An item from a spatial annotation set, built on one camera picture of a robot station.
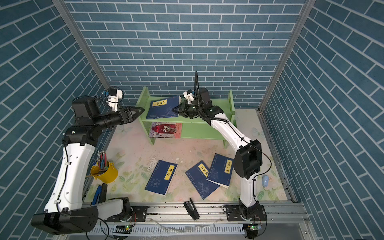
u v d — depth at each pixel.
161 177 0.86
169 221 0.74
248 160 0.50
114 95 0.57
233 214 0.74
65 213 0.36
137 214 0.73
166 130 0.92
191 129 0.96
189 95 0.75
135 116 0.58
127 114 0.56
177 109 0.77
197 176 0.87
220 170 0.87
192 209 0.75
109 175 0.79
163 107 0.81
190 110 0.71
